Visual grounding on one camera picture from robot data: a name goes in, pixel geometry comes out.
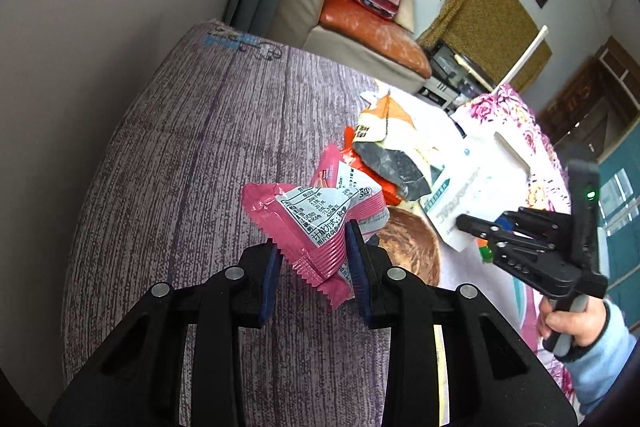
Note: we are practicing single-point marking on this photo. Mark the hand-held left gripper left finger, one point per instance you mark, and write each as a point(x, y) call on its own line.
point(270, 277)

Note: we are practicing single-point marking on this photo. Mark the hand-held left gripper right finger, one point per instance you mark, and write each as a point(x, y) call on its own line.
point(357, 267)

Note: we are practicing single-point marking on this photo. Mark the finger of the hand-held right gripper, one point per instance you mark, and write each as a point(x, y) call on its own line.
point(475, 226)
point(540, 222)

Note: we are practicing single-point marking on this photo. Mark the white teal cardboard box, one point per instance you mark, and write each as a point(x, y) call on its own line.
point(480, 177)

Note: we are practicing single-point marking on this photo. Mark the pink snack packet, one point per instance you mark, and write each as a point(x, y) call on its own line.
point(300, 217)
point(330, 167)

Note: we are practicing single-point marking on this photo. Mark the teal plastic basin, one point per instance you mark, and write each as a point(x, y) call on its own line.
point(517, 307)

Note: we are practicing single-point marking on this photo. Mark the orange white black snack bag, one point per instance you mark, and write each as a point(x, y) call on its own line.
point(395, 157)

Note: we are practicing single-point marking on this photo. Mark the person's right forearm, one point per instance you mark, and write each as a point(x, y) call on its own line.
point(605, 372)

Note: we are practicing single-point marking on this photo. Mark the person's right hand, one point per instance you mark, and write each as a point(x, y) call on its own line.
point(592, 322)

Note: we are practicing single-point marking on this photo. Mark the small orange green toy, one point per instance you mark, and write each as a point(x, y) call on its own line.
point(485, 253)

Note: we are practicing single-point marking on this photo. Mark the brown wooden bowl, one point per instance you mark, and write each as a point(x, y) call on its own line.
point(410, 247)

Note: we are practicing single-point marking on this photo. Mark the teal cabinet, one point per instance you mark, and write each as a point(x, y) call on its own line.
point(622, 187)

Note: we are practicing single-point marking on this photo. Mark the pink floral blanket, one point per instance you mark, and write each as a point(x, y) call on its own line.
point(542, 147)

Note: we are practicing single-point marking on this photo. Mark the orange red snack packet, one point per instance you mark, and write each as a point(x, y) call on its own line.
point(357, 159)

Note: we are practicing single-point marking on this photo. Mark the brown wooden door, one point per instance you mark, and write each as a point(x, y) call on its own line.
point(585, 102)

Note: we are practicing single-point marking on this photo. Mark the purple striped tablecloth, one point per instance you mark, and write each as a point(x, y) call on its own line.
point(175, 157)

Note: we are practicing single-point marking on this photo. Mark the black stereo stack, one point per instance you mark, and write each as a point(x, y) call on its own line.
point(445, 62)

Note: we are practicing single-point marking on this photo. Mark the white stick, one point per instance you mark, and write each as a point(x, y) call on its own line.
point(525, 52)

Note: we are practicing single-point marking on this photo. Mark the orange seat cushion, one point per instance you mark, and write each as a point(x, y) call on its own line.
point(375, 37)

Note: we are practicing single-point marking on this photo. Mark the cream pillow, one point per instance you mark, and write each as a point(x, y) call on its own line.
point(406, 9)

